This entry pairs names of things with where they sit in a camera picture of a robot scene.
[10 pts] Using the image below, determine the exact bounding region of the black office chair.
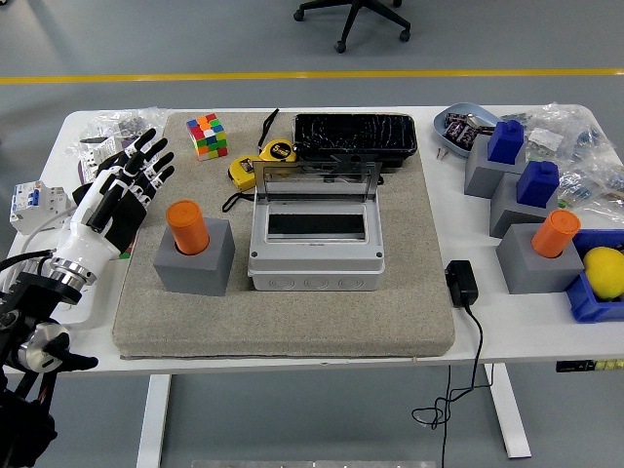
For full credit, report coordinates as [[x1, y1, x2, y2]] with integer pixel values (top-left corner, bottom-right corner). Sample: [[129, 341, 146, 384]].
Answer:
[[292, 0, 411, 54]]

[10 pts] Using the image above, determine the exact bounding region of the white circuit breaker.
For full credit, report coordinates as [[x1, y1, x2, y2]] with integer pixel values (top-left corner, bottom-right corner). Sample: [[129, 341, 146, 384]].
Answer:
[[8, 179, 72, 237]]

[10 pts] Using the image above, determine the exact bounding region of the black plastic bracket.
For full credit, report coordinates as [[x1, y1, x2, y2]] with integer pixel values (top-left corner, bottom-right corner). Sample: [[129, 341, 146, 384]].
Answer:
[[319, 153, 386, 186]]

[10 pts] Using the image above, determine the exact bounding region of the black textured tray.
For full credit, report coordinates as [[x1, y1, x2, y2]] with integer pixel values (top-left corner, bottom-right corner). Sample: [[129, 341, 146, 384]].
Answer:
[[292, 112, 418, 170]]

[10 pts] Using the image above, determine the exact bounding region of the beige fabric mat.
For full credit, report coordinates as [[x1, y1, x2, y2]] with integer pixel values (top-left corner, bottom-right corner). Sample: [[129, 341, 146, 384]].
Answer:
[[111, 109, 457, 362]]

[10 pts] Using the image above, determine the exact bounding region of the light blue bowl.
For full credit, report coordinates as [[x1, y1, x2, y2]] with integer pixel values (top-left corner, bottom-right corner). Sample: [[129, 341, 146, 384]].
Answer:
[[432, 101, 502, 160]]

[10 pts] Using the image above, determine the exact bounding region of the clear bag of screws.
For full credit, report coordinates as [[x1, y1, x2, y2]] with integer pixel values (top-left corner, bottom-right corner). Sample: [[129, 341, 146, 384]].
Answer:
[[65, 106, 170, 157]]

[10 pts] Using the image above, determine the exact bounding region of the large colourful puzzle cube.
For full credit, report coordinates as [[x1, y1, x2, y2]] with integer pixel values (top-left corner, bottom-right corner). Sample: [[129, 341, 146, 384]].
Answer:
[[185, 113, 229, 161]]

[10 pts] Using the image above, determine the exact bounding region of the smoky transparent box lid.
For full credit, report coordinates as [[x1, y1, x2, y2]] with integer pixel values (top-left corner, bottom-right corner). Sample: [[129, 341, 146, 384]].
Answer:
[[252, 156, 384, 205]]

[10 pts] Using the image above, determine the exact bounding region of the clear bag of parts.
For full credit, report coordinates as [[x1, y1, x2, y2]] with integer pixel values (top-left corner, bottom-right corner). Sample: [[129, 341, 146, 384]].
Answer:
[[500, 100, 613, 162], [555, 155, 624, 212]]

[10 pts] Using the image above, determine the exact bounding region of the grey cube holder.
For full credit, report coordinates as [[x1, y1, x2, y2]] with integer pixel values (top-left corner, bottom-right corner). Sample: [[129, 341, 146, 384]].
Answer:
[[495, 222, 586, 295], [152, 217, 237, 297], [463, 134, 527, 200], [488, 173, 562, 240]]

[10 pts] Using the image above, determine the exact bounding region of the blue storage bin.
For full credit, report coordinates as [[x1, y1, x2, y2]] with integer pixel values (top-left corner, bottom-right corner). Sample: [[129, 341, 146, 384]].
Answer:
[[565, 229, 624, 324]]

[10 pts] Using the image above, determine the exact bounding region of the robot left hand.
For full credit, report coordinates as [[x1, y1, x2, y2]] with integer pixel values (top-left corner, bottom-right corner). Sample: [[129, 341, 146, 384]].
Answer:
[[51, 127, 176, 274]]

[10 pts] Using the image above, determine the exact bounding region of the yellow tape measure picture label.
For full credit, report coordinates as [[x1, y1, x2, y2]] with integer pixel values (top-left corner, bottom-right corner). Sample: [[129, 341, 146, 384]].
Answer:
[[221, 154, 259, 214]]

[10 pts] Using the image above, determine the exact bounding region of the black adapter cable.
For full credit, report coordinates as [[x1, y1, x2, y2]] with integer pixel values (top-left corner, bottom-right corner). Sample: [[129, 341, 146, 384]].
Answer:
[[411, 302, 496, 468]]

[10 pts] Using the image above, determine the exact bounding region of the blue block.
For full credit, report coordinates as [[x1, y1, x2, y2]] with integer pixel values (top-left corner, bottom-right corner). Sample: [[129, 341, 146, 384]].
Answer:
[[487, 120, 527, 165], [515, 160, 561, 209]]

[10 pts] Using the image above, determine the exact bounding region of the yellow lemon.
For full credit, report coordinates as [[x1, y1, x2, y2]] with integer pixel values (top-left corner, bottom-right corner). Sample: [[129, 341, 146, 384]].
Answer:
[[583, 246, 624, 301]]

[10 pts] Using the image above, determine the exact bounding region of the silver metal piece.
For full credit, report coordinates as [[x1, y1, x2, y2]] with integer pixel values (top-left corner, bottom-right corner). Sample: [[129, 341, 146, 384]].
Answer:
[[465, 112, 497, 136]]

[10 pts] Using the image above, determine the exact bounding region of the black desk control panel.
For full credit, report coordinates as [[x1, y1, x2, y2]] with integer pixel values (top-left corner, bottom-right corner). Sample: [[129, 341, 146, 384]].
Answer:
[[555, 359, 624, 374]]

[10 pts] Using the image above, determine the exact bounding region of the orange cylinder battery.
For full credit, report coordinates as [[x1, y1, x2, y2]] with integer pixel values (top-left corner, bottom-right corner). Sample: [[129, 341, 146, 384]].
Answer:
[[165, 198, 211, 255], [530, 209, 582, 258]]

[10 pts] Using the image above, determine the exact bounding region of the yellow tape measure 5m label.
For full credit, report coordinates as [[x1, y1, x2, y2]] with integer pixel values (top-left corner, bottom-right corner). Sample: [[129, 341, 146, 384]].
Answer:
[[256, 107, 298, 165]]

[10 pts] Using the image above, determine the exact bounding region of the black power adapter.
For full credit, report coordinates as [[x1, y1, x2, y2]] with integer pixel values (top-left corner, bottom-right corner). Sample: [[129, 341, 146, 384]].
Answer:
[[445, 259, 480, 308]]

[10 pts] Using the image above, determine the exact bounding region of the purple foil packet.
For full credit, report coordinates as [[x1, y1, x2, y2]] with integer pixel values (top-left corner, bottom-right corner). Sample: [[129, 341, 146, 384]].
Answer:
[[457, 122, 482, 147], [444, 111, 467, 140]]

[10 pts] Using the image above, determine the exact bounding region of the white table leg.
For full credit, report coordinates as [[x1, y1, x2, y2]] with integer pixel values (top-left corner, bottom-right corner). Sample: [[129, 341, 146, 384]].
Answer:
[[136, 373, 172, 468], [484, 363, 532, 459]]

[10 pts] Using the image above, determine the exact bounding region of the grey electrical junction box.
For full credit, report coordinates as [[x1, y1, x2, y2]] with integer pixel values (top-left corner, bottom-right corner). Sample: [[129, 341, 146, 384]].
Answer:
[[247, 189, 386, 293]]

